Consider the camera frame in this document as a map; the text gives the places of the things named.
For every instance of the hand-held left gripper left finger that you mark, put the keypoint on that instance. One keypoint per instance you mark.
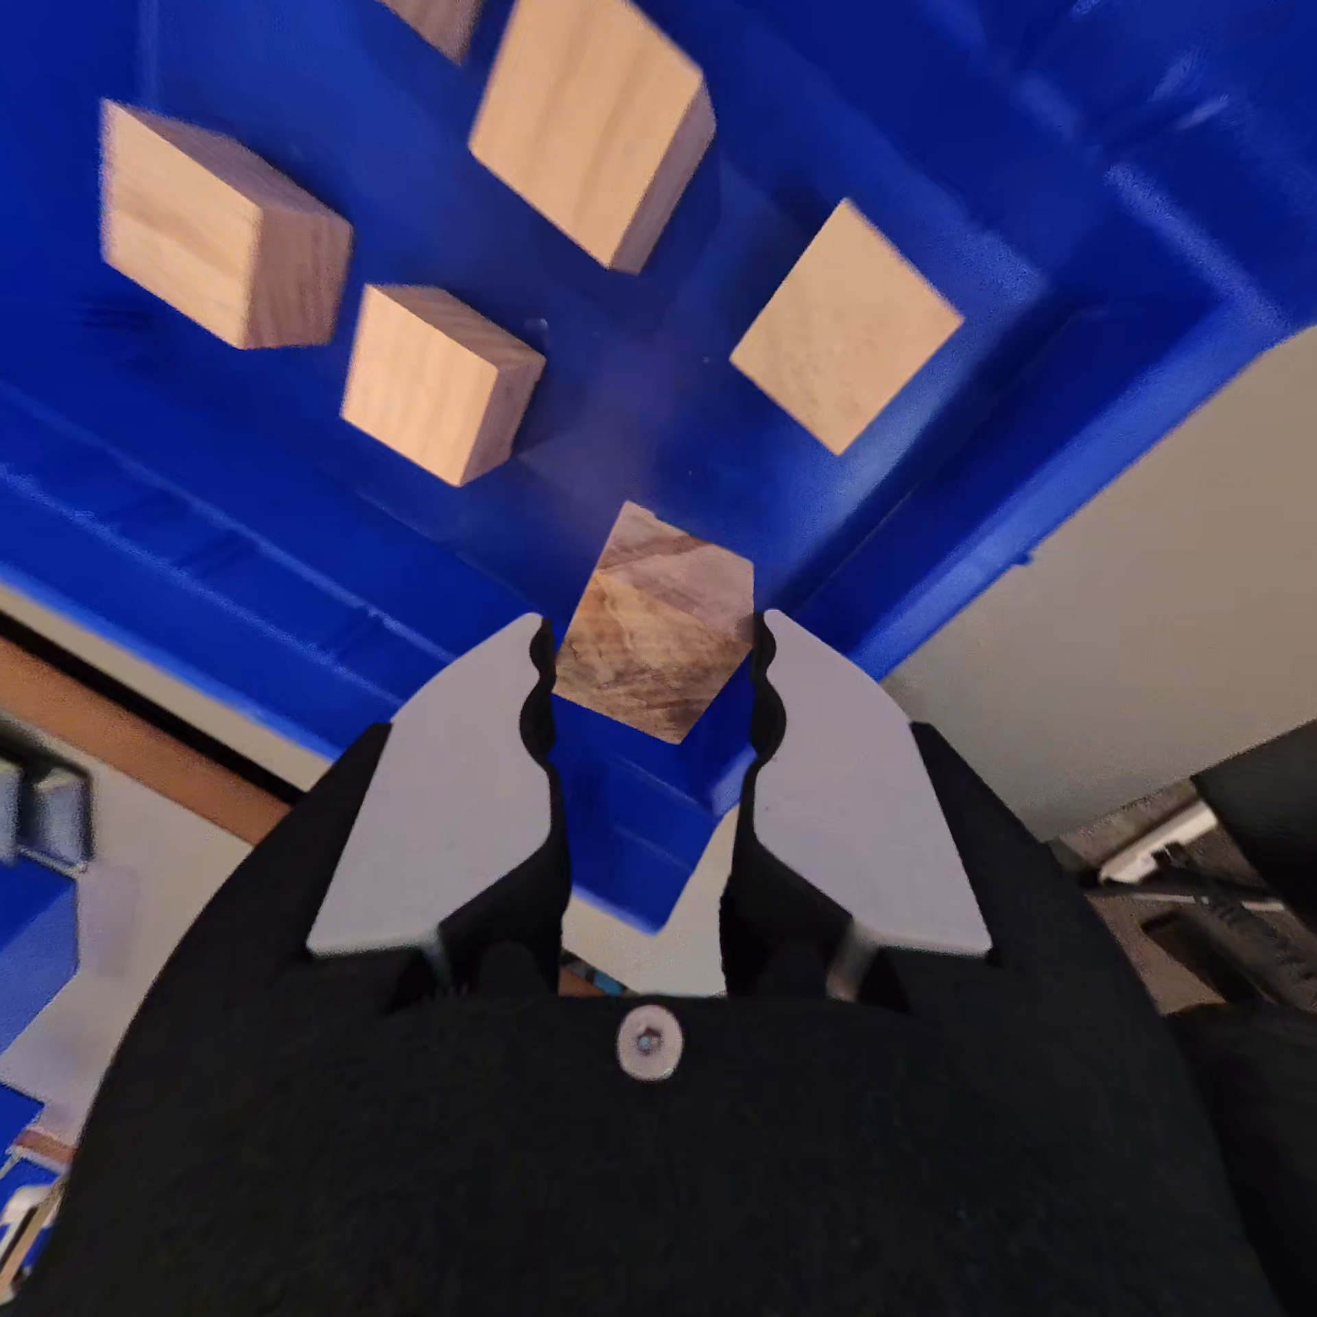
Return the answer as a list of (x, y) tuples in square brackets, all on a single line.
[(442, 813)]

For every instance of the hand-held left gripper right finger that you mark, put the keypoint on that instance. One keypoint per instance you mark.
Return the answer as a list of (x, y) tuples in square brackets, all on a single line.
[(864, 813)]

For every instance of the blue plastic bin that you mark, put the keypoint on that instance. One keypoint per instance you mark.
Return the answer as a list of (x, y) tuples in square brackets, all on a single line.
[(30, 957), (925, 103)]

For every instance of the grey desk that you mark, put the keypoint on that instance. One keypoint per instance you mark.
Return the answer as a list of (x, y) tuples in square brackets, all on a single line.
[(1080, 619)]

